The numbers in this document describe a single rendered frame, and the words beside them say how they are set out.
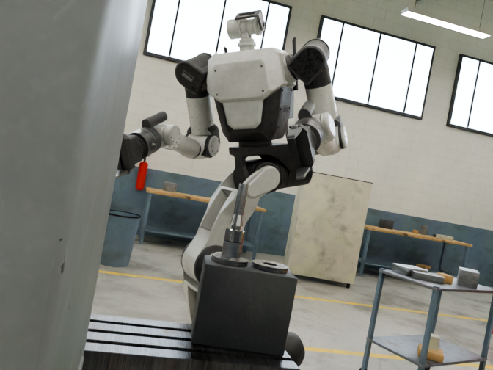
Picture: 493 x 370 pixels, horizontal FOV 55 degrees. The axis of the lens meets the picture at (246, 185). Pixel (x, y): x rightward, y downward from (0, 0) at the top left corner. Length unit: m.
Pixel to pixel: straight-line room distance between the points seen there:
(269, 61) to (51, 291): 1.37
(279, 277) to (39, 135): 0.94
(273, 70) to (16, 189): 1.37
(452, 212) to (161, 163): 6.08
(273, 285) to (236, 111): 0.68
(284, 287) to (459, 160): 9.80
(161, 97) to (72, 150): 8.45
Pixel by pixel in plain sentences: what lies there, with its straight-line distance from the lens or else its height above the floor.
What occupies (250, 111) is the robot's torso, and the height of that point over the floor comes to 1.53.
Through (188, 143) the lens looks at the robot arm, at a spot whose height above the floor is 1.40.
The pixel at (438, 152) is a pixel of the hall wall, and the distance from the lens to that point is 10.52.
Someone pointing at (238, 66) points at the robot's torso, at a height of 1.66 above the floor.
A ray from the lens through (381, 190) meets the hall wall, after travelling 9.86.
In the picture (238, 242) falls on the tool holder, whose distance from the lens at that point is 1.13.
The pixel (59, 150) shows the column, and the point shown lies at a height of 1.30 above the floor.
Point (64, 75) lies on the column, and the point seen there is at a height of 1.33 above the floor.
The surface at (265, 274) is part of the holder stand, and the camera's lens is 1.11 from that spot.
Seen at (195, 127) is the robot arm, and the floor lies 1.47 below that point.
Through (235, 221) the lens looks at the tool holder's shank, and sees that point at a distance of 1.13.
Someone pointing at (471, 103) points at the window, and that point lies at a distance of 10.92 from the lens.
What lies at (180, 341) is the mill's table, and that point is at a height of 0.91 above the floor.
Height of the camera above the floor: 1.30
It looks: 1 degrees down
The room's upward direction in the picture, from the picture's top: 10 degrees clockwise
